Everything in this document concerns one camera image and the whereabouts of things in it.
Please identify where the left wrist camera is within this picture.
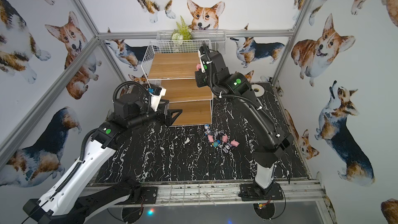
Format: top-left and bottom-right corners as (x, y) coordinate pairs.
(147, 86), (166, 112)

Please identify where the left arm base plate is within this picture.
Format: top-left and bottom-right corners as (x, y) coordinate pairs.
(124, 187), (158, 205)

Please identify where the black purple kuromi figure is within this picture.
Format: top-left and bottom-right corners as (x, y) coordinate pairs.
(222, 143), (231, 153)

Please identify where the green fern plant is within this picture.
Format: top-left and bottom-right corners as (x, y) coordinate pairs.
(171, 16), (193, 41)

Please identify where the white wire wall basket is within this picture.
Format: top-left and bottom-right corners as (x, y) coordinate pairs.
(153, 30), (227, 55)

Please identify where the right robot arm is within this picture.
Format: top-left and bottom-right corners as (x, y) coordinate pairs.
(195, 42), (294, 195)

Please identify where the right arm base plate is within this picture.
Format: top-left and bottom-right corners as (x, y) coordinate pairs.
(238, 182), (285, 201)

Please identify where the white wire three-tier shelf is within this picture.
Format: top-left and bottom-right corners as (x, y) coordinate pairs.
(142, 39), (213, 127)

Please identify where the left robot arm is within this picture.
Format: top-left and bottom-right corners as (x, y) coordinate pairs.
(23, 81), (182, 224)

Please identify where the blue doraemon figure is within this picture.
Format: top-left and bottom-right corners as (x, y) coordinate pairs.
(204, 124), (211, 135)

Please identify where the white tape roll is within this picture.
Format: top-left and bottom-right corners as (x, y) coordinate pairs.
(251, 84), (265, 97)

